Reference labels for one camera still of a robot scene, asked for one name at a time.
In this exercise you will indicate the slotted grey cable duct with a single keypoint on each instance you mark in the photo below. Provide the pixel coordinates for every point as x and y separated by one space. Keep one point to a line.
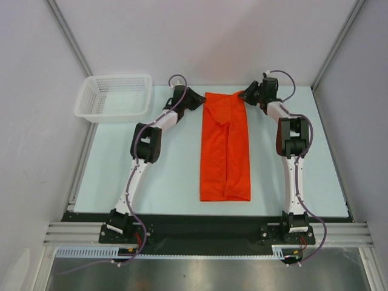
117 253

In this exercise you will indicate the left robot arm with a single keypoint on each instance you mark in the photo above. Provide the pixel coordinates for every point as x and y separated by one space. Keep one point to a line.
145 151

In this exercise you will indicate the aluminium corner post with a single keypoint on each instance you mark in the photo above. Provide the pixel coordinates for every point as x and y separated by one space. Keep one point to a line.
68 36
339 41

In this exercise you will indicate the aluminium extrusion rail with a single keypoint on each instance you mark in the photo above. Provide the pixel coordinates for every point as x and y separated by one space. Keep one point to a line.
84 233

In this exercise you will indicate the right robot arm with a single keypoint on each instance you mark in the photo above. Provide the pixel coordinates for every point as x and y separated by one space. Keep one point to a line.
293 141

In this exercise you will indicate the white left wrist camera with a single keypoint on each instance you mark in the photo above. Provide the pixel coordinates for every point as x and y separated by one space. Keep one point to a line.
176 83

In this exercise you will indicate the white plastic mesh basket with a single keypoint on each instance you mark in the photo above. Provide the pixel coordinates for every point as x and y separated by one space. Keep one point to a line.
114 98

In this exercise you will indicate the orange t shirt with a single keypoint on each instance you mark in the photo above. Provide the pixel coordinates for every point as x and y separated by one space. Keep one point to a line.
225 155

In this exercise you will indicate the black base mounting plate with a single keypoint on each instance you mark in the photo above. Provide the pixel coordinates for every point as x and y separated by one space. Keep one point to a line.
199 235

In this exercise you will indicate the right aluminium corner post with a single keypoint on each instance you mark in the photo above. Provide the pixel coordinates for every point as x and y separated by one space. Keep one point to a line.
339 41

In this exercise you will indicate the left aluminium corner post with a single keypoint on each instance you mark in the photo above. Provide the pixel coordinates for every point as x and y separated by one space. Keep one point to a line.
68 36

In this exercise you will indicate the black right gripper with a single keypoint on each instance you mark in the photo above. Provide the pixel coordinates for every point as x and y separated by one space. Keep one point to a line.
253 94

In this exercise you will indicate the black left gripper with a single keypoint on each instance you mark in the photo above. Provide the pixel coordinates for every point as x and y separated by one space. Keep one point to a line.
197 100

